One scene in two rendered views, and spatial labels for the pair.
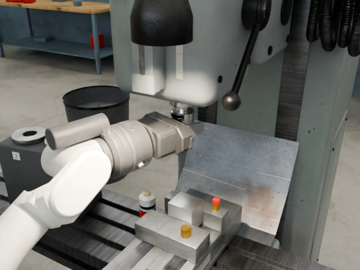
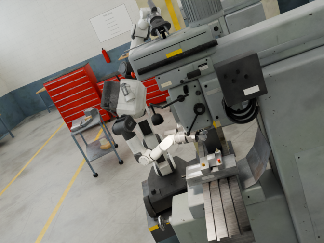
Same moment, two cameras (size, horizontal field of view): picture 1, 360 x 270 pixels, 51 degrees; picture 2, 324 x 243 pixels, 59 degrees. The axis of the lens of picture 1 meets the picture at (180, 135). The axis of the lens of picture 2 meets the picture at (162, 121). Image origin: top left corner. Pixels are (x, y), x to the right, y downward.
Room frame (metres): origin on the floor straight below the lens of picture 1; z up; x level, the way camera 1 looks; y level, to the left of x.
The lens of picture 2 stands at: (0.00, -1.57, 2.09)
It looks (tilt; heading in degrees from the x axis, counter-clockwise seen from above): 21 degrees down; 73
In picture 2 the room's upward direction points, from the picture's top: 24 degrees counter-clockwise
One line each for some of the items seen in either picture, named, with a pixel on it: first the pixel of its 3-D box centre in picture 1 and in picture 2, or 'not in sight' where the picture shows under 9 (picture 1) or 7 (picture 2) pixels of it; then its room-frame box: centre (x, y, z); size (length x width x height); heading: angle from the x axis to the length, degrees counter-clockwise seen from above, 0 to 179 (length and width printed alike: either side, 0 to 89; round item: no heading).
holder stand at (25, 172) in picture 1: (51, 170); (207, 134); (0.88, 0.34, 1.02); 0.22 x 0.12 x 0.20; 71
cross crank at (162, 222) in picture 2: not in sight; (166, 221); (0.25, 0.24, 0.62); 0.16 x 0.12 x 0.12; 151
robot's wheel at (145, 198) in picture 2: not in sight; (149, 206); (0.24, 0.70, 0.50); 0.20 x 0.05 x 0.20; 73
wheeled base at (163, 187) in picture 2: not in sight; (168, 173); (0.56, 0.85, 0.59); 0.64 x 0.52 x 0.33; 73
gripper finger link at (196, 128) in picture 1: (193, 131); (201, 137); (0.66, -0.02, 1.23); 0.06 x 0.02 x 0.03; 133
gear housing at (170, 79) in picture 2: not in sight; (184, 69); (0.72, -0.03, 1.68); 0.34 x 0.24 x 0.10; 151
